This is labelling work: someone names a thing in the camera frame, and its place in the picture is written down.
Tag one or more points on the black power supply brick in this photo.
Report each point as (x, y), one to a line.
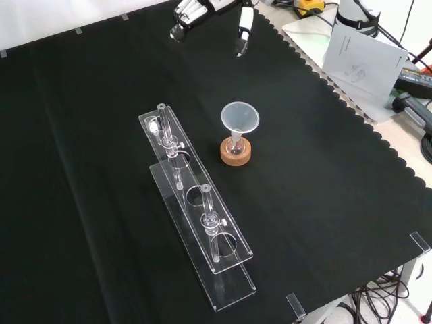
(416, 78)

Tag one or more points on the grey tape strip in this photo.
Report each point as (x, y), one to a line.
(124, 16)
(3, 53)
(78, 31)

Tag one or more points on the white paper booklet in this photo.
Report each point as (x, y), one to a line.
(364, 64)

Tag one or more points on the grey table leg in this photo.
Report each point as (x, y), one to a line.
(409, 273)

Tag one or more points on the yellow stop button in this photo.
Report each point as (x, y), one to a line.
(308, 5)

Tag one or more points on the translucent plastic funnel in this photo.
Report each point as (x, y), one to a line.
(240, 117)

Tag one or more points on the pale board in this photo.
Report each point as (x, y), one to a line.
(305, 33)

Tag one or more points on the clear cloth clip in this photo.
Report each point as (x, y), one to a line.
(295, 305)
(420, 241)

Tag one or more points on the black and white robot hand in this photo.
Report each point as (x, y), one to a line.
(245, 20)

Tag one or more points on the small round-bottom glass flask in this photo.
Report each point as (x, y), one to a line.
(235, 146)

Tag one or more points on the red and black tripod leg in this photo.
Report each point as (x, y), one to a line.
(421, 55)

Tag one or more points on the small clear weighing funnel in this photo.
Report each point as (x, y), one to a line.
(154, 127)

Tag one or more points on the black bench cloth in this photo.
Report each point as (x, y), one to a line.
(303, 189)

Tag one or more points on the clear acrylic funnel stand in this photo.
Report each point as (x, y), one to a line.
(202, 209)

